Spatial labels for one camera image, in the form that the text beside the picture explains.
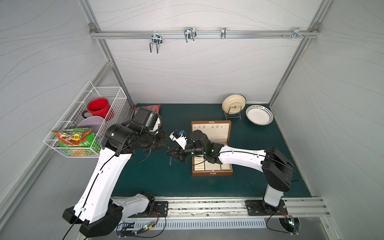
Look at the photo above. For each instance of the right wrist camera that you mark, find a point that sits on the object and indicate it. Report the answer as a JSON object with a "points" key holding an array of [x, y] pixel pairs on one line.
{"points": [[179, 137]]}

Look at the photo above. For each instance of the red enamel mug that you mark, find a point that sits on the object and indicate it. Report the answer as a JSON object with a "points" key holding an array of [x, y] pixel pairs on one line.
{"points": [[99, 107]]}

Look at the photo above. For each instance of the small metal hook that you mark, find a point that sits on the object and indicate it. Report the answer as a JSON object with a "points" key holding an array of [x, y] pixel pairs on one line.
{"points": [[223, 33]]}

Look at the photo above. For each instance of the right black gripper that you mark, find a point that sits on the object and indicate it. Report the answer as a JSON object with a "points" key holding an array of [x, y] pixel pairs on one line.
{"points": [[180, 153]]}

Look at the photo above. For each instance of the electronics board with wires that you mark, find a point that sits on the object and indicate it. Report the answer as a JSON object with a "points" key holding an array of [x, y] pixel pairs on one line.
{"points": [[133, 229]]}

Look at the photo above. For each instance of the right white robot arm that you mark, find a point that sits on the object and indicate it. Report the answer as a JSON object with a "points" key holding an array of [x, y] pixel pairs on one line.
{"points": [[276, 168]]}

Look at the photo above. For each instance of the white bowl dotted rim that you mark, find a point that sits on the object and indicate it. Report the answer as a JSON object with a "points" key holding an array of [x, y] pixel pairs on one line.
{"points": [[259, 115]]}

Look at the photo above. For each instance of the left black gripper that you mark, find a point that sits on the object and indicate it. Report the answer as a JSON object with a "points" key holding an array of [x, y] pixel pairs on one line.
{"points": [[160, 141]]}

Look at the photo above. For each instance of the brown wooden jewelry box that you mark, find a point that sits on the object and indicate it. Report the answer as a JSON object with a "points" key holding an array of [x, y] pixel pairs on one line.
{"points": [[207, 164]]}

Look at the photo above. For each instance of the white wire wall basket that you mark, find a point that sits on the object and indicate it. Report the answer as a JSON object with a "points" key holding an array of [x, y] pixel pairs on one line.
{"points": [[79, 116]]}

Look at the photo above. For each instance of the metal hook centre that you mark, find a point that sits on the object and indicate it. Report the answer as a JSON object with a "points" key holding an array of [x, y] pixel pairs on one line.
{"points": [[190, 34]]}

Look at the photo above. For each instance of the metal bracket hook right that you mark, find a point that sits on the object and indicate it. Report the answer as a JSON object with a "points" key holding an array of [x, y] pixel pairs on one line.
{"points": [[296, 34]]}

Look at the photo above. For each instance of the metal double hook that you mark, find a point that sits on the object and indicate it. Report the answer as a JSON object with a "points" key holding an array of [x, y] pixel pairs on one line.
{"points": [[156, 41]]}

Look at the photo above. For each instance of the cream plate on stand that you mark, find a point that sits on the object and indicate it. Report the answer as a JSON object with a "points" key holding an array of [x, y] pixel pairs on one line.
{"points": [[234, 104]]}

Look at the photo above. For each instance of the red candy bag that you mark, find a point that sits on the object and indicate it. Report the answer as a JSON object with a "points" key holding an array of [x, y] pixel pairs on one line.
{"points": [[153, 108]]}

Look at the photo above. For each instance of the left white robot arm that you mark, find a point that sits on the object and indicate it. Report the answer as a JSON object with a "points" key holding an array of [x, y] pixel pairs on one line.
{"points": [[96, 213]]}

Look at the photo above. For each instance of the wire plate stand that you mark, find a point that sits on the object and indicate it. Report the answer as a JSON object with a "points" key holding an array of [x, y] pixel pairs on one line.
{"points": [[233, 112]]}

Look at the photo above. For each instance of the aluminium top rail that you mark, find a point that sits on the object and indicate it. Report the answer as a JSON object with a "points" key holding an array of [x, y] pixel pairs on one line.
{"points": [[201, 35]]}

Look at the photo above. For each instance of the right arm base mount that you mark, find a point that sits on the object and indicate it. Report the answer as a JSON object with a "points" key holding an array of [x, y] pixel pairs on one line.
{"points": [[260, 208]]}

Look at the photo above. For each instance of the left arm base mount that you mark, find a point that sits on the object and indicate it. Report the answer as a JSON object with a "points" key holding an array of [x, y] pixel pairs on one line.
{"points": [[160, 207]]}

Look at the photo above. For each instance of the green snack bag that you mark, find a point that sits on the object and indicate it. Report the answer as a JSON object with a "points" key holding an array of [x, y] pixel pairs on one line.
{"points": [[80, 142]]}

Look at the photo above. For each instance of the grey plate in basket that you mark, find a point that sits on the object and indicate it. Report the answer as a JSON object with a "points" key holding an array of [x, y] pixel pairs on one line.
{"points": [[94, 123]]}

